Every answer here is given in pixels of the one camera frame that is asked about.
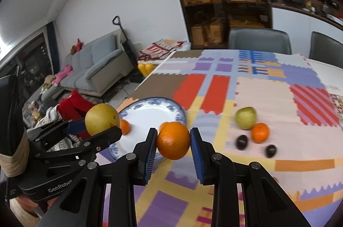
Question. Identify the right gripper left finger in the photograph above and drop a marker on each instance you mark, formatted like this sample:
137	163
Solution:
82	202

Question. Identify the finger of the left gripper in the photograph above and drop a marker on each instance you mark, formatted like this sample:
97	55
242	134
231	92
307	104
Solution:
57	130
86	150

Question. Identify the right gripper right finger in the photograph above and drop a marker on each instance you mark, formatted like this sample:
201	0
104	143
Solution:
265	202

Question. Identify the yellow-brown pear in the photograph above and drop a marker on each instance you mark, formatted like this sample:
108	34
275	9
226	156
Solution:
100	118

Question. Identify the orange tangerine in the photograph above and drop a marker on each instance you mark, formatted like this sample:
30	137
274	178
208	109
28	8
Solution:
260	133

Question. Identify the orange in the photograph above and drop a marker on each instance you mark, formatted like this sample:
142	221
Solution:
173	140

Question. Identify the green apple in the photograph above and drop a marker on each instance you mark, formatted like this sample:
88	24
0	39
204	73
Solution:
246	118

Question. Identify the left hand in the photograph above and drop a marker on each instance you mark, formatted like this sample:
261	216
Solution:
29	206

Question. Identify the red cloth item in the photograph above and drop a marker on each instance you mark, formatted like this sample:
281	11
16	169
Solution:
74	109

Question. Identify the tangerine on plate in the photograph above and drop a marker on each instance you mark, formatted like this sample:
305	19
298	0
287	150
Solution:
125	127

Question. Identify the dark plum right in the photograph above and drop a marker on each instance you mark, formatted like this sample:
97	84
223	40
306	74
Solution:
270	151

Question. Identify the dark plum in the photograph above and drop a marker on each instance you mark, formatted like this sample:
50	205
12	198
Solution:
241	142
270	151

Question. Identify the blue white porcelain plate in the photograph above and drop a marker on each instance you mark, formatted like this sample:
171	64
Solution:
143	115

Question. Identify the pink plush toy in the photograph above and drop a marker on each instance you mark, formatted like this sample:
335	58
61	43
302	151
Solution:
62	74

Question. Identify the dark plum left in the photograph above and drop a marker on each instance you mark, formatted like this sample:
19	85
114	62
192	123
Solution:
241	142

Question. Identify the grey sofa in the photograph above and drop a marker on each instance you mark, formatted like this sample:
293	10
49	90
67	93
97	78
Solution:
96	67

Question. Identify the tangerine at plate edge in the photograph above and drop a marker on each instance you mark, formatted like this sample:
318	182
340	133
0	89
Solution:
162	125

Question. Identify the black upright vacuum cleaner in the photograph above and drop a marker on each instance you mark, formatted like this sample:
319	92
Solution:
126	43

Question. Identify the folded striped cloth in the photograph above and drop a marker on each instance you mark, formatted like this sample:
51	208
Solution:
159	50

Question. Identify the patterned floral table mat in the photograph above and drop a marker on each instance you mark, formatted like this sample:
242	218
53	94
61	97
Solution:
337	101

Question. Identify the grey chair left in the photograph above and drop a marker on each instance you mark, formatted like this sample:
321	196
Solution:
260	39

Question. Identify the grey chair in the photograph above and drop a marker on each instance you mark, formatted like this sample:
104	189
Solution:
260	39
326	50

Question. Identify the grey chair right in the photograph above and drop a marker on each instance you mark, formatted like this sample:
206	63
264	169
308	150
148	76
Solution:
326	50

